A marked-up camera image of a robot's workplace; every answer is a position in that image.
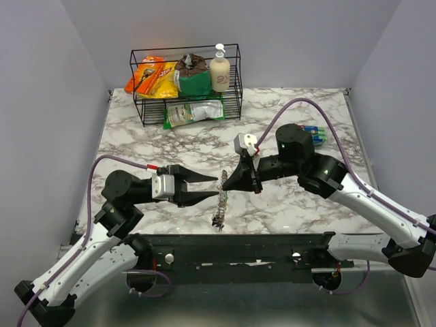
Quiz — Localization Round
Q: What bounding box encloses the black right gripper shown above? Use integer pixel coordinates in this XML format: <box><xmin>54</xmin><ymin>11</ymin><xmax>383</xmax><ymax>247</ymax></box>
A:
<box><xmin>221</xmin><ymin>155</ymin><xmax>300</xmax><ymax>194</ymax></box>

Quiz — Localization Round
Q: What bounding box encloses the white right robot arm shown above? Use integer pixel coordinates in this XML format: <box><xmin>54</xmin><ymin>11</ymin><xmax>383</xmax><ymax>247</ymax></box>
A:
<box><xmin>223</xmin><ymin>124</ymin><xmax>435</xmax><ymax>278</ymax></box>

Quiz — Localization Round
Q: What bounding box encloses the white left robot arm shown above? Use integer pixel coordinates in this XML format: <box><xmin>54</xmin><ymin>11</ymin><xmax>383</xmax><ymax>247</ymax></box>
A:
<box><xmin>14</xmin><ymin>165</ymin><xmax>216</xmax><ymax>326</ymax></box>

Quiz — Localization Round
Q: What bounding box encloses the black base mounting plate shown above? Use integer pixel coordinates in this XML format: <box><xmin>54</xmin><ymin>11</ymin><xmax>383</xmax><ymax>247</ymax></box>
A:
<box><xmin>122</xmin><ymin>232</ymin><xmax>354</xmax><ymax>284</ymax></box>

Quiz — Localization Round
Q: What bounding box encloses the green white snack bag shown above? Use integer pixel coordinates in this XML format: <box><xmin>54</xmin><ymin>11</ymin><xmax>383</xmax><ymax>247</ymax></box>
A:
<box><xmin>163</xmin><ymin>99</ymin><xmax>225</xmax><ymax>129</ymax></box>

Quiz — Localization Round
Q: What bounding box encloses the blue green sponge pack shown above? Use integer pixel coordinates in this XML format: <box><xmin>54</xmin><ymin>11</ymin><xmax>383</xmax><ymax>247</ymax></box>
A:
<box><xmin>300</xmin><ymin>125</ymin><xmax>327</xmax><ymax>146</ymax></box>

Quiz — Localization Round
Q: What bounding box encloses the yellow snack bag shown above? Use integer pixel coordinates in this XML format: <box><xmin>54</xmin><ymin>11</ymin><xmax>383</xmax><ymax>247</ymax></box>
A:
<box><xmin>146</xmin><ymin>62</ymin><xmax>178</xmax><ymax>99</ymax></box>

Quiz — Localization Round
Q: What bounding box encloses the cream pump soap bottle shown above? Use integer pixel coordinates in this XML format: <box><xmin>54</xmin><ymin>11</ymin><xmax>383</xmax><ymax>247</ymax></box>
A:
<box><xmin>210</xmin><ymin>44</ymin><xmax>230</xmax><ymax>93</ymax></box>

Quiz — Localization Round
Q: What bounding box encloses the green brown paper bag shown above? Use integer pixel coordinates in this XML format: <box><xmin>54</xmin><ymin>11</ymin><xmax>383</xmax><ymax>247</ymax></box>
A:
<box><xmin>174</xmin><ymin>53</ymin><xmax>212</xmax><ymax>99</ymax></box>

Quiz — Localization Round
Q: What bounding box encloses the orange razor package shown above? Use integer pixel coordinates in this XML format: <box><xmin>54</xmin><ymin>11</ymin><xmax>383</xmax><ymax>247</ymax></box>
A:
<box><xmin>124</xmin><ymin>56</ymin><xmax>165</xmax><ymax>97</ymax></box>

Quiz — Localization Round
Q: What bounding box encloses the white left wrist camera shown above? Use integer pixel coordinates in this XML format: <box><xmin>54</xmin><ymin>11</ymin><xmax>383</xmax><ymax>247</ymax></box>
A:
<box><xmin>151</xmin><ymin>174</ymin><xmax>175</xmax><ymax>200</ymax></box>

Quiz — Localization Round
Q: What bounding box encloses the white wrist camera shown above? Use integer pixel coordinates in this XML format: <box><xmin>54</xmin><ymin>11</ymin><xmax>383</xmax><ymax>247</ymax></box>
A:
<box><xmin>234</xmin><ymin>133</ymin><xmax>260</xmax><ymax>157</ymax></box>
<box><xmin>151</xmin><ymin>174</ymin><xmax>175</xmax><ymax>200</ymax></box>

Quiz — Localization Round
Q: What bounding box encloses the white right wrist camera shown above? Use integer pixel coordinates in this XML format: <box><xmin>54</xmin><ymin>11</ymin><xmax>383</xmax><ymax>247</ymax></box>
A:
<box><xmin>234</xmin><ymin>133</ymin><xmax>260</xmax><ymax>157</ymax></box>

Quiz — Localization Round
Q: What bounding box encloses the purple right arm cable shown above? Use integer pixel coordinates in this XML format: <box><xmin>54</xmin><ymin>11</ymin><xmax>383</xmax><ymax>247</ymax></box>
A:
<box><xmin>257</xmin><ymin>97</ymin><xmax>436</xmax><ymax>272</ymax></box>

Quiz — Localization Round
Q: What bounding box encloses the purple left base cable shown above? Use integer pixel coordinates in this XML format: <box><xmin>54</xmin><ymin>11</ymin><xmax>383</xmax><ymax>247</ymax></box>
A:
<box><xmin>126</xmin><ymin>268</ymin><xmax>172</xmax><ymax>298</ymax></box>

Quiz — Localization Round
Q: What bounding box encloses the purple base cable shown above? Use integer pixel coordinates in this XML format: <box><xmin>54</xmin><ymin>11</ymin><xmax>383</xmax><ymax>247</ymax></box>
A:
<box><xmin>126</xmin><ymin>268</ymin><xmax>172</xmax><ymax>298</ymax></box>
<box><xmin>318</xmin><ymin>260</ymin><xmax>371</xmax><ymax>296</ymax></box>

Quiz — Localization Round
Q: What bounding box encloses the black wire rack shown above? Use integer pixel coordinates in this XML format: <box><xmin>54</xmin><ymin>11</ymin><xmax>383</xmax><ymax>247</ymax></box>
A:
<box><xmin>129</xmin><ymin>43</ymin><xmax>243</xmax><ymax>126</ymax></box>

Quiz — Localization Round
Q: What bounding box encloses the aluminium frame rail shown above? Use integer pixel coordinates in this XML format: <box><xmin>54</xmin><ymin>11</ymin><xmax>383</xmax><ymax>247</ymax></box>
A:
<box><xmin>342</xmin><ymin>88</ymin><xmax>379</xmax><ymax>190</ymax></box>

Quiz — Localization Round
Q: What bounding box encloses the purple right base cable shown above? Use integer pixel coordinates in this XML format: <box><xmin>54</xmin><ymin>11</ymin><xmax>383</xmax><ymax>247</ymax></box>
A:
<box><xmin>318</xmin><ymin>260</ymin><xmax>371</xmax><ymax>296</ymax></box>

